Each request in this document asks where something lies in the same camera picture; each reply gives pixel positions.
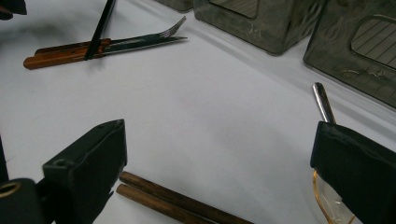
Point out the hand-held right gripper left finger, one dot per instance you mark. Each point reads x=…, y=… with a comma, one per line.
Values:
x=84, y=174

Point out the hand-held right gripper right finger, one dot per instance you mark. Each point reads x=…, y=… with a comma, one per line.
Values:
x=358, y=168

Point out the metal spoon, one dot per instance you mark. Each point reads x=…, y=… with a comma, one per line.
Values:
x=322, y=99

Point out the brown wooden chopstick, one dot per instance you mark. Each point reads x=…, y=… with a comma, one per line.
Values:
x=155, y=203
x=174, y=196

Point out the black chopstick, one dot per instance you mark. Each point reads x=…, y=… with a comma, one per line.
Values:
x=112, y=4
x=92, y=46

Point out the translucent grey plastic bin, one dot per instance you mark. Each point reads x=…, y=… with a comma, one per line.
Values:
x=330, y=46
x=271, y=31
x=177, y=4

